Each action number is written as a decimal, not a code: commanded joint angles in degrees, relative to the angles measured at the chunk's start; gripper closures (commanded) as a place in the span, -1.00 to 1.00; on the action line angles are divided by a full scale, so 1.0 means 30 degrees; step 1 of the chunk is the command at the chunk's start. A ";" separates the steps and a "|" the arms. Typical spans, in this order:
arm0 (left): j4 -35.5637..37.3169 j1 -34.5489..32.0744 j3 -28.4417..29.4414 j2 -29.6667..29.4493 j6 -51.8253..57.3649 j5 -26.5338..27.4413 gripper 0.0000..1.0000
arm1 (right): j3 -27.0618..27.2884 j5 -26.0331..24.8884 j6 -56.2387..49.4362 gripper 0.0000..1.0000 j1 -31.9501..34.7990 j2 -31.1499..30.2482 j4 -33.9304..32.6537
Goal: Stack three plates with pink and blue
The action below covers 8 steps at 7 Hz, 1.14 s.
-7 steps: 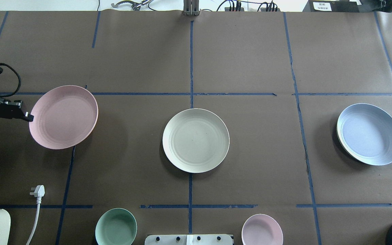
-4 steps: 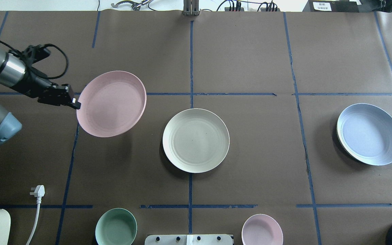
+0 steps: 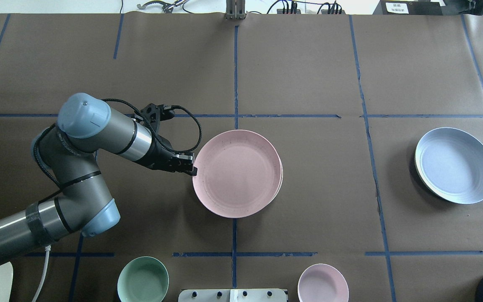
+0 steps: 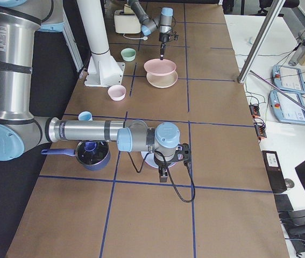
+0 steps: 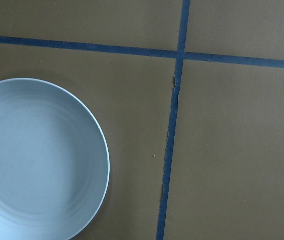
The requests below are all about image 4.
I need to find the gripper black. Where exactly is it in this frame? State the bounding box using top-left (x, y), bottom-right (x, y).
top-left (158, 143), bottom-right (191, 183)
top-left (159, 32), bottom-right (179, 60)

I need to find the pink plate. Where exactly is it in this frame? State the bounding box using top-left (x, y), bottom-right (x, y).
top-left (144, 59), bottom-right (176, 76)

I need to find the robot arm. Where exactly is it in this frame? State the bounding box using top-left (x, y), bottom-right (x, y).
top-left (0, 1), bottom-right (191, 182)
top-left (126, 0), bottom-right (179, 60)

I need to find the blue plate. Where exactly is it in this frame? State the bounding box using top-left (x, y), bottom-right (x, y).
top-left (140, 151), bottom-right (176, 169)

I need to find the cream plate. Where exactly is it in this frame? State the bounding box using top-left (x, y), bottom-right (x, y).
top-left (146, 71), bottom-right (178, 89)

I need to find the green bowl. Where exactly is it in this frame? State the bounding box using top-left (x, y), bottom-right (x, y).
top-left (120, 48), bottom-right (136, 62)

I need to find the pink bowl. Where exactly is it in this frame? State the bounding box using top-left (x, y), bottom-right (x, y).
top-left (108, 85), bottom-right (126, 101)

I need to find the blue saucepan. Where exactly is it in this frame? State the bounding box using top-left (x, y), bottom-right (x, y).
top-left (41, 141), bottom-right (111, 171)

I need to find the light blue cup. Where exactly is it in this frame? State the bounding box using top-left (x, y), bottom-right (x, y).
top-left (78, 111), bottom-right (93, 121)

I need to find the black power box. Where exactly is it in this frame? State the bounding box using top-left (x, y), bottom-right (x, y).
top-left (261, 150), bottom-right (287, 194)

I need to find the orange connector board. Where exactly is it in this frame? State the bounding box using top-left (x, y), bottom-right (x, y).
top-left (249, 104), bottom-right (267, 141)

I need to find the far teach pendant tablet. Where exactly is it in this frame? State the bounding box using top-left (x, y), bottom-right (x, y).
top-left (272, 64), bottom-right (305, 95)

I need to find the teach pendant tablet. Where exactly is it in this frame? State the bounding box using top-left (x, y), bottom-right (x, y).
top-left (272, 64), bottom-right (305, 95)
top-left (269, 90), bottom-right (305, 125)

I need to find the grey water bottle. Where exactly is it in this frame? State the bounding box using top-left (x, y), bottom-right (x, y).
top-left (288, 39), bottom-right (305, 66)

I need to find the near teach pendant tablet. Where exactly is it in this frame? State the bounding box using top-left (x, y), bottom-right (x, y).
top-left (269, 90), bottom-right (305, 125)

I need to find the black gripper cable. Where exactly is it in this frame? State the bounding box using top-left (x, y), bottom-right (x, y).
top-left (126, 150), bottom-right (196, 203)

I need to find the white toaster cord plug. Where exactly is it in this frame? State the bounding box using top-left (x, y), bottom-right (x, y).
top-left (123, 34), bottom-right (148, 41)

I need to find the aluminium frame post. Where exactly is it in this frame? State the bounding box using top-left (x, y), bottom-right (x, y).
top-left (237, 0), bottom-right (285, 84)

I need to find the green-handled grabber stick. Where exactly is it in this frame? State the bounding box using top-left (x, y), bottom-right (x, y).
top-left (250, 70), bottom-right (305, 111)

